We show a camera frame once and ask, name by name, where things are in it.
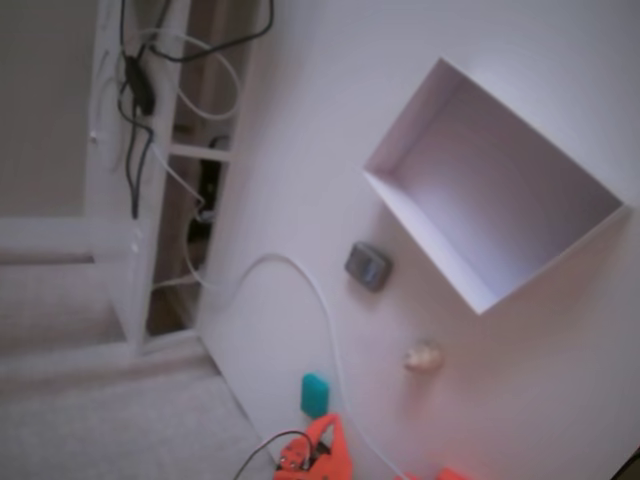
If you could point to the green cube case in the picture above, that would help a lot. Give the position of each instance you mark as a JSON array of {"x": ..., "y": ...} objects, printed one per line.
[{"x": 315, "y": 393}]

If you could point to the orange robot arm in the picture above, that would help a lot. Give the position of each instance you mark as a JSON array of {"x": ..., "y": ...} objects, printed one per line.
[{"x": 450, "y": 474}]

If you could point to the small bear figurine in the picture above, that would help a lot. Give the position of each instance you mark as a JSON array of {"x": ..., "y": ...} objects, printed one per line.
[{"x": 422, "y": 355}]

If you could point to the grey case with blue label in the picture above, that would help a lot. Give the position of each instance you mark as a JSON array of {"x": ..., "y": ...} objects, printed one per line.
[{"x": 367, "y": 265}]

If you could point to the white cardboard box bin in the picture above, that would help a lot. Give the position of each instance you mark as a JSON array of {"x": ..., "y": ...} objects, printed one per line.
[{"x": 500, "y": 200}]

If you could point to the white furniture frame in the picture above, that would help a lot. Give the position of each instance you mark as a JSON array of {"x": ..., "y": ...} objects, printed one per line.
[{"x": 105, "y": 175}]

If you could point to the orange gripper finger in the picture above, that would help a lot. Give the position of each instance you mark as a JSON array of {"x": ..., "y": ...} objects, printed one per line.
[
  {"x": 339, "y": 435},
  {"x": 316, "y": 429}
]

